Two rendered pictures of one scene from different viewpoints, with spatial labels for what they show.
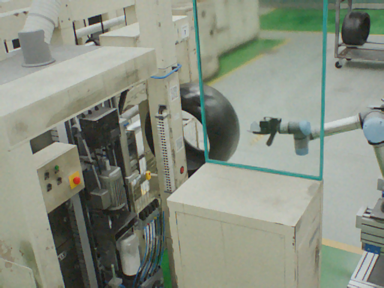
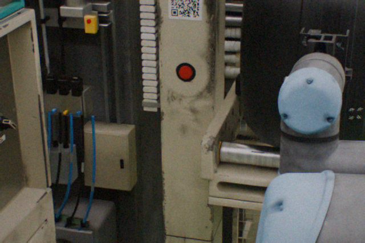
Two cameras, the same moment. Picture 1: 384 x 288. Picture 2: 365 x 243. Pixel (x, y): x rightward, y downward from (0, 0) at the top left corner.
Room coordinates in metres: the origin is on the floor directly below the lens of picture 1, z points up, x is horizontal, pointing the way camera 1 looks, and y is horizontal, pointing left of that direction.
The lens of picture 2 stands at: (2.01, -1.35, 1.60)
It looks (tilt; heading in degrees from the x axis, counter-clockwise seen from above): 24 degrees down; 75
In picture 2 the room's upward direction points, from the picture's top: 1 degrees counter-clockwise
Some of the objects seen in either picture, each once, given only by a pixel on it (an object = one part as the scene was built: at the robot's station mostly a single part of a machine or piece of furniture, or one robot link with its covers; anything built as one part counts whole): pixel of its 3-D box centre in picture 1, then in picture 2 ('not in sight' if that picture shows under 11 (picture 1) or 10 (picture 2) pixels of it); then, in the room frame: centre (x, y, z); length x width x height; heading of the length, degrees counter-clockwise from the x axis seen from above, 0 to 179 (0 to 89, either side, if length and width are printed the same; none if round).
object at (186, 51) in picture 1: (189, 44); not in sight; (7.69, -0.10, 0.62); 0.91 x 0.58 x 1.25; 145
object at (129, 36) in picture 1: (148, 36); not in sight; (2.92, 0.20, 1.71); 0.61 x 0.25 x 0.15; 149
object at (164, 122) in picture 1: (166, 154); (152, 9); (2.35, 0.14, 1.19); 0.05 x 0.04 x 0.48; 59
